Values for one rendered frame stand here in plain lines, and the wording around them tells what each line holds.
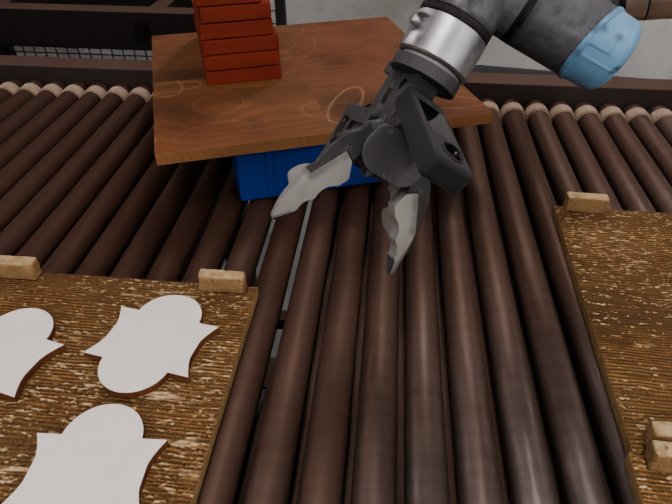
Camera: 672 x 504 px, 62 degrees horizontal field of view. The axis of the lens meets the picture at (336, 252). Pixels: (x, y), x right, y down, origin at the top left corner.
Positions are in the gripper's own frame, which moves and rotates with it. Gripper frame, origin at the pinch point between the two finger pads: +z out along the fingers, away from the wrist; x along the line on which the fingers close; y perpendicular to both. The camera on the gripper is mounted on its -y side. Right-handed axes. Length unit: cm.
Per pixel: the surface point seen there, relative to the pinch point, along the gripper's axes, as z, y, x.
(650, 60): -150, 202, -236
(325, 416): 15.1, -4.5, -6.0
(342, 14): -90, 302, -92
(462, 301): -0.5, 4.0, -21.8
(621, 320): -8.3, -7.2, -33.8
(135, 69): -4, 88, 17
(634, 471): 3.1, -21.5, -26.1
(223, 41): -15, 47, 10
